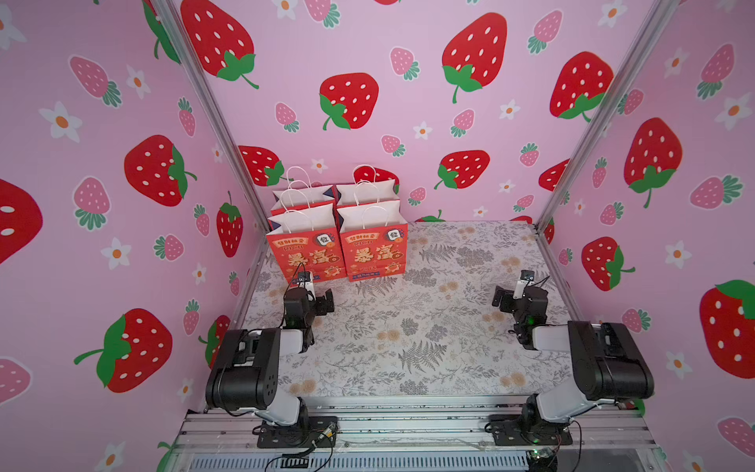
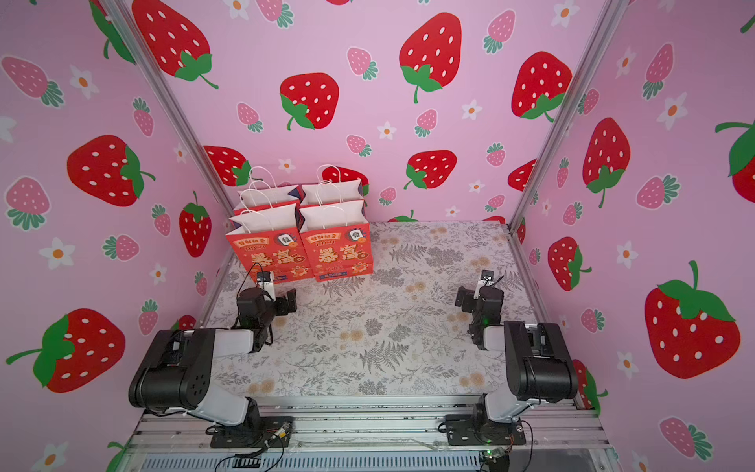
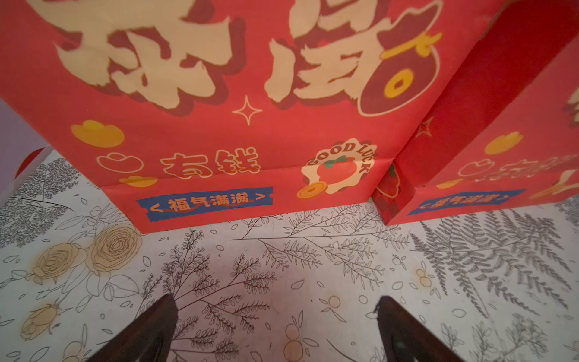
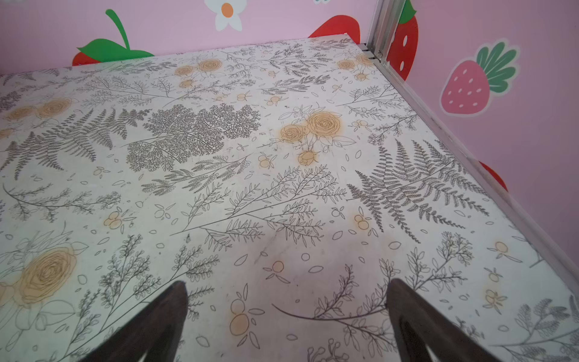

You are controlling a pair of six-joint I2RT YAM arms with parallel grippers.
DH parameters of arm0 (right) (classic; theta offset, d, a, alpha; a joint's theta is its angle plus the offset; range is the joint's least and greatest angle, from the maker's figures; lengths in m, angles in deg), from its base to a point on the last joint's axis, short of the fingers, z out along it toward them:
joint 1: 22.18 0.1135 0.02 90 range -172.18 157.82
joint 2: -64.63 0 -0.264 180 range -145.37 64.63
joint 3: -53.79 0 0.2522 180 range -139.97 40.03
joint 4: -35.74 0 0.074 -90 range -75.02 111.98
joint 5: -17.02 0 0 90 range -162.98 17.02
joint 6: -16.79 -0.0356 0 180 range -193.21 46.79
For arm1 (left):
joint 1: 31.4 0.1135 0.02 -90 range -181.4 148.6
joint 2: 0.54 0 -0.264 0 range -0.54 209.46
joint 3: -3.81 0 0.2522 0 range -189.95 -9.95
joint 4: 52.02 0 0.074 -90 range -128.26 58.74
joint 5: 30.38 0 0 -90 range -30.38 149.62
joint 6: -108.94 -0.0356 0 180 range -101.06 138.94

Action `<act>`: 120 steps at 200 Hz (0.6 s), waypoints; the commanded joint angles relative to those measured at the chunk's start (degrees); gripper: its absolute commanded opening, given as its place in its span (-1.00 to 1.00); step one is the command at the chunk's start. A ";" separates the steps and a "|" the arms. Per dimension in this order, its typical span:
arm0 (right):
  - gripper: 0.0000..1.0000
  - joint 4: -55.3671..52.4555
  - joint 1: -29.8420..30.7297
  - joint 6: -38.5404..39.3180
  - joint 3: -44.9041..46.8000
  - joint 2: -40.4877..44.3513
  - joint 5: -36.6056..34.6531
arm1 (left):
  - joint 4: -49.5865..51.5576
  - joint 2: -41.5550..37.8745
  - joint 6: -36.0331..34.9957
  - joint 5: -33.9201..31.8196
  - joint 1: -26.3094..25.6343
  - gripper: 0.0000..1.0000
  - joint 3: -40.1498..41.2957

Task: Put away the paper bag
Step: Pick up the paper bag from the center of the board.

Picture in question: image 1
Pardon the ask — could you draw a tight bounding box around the red paper bag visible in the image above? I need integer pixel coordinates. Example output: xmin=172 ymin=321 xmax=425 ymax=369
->
xmin=271 ymin=166 xmax=337 ymax=216
xmin=335 ymin=164 xmax=400 ymax=208
xmin=337 ymin=200 xmax=408 ymax=282
xmin=267 ymin=205 xmax=347 ymax=283

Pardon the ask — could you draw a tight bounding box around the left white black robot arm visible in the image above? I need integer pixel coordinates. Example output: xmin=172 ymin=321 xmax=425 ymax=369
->
xmin=206 ymin=287 xmax=335 ymax=429

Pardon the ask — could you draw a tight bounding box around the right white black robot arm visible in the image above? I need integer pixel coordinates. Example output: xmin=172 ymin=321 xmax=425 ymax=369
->
xmin=493 ymin=280 xmax=655 ymax=434

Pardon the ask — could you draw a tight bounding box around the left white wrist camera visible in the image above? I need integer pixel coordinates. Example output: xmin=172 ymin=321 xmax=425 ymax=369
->
xmin=295 ymin=271 xmax=315 ymax=293

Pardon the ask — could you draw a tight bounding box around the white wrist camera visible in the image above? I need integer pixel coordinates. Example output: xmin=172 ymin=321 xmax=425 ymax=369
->
xmin=513 ymin=269 xmax=535 ymax=300
xmin=295 ymin=271 xmax=315 ymax=293

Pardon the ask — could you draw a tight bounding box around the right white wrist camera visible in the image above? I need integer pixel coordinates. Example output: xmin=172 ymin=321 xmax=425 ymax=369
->
xmin=513 ymin=269 xmax=535 ymax=300

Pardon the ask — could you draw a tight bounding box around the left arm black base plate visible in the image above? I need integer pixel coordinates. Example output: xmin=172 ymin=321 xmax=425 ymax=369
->
xmin=253 ymin=416 xmax=338 ymax=450

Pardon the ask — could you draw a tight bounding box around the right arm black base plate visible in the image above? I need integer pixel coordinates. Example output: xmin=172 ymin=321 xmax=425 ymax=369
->
xmin=484 ymin=415 xmax=573 ymax=446

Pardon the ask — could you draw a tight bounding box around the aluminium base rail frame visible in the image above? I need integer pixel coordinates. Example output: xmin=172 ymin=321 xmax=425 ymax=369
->
xmin=161 ymin=395 xmax=671 ymax=471

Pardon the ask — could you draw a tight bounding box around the left aluminium frame post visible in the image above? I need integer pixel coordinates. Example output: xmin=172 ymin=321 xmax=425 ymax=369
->
xmin=154 ymin=0 xmax=273 ymax=232

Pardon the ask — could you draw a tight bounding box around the aluminium frame post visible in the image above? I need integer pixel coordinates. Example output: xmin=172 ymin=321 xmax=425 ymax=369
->
xmin=154 ymin=0 xmax=273 ymax=232
xmin=535 ymin=0 xmax=680 ymax=232

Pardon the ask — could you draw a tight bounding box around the right aluminium frame post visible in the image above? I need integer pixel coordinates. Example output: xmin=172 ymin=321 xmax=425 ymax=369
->
xmin=535 ymin=0 xmax=680 ymax=232

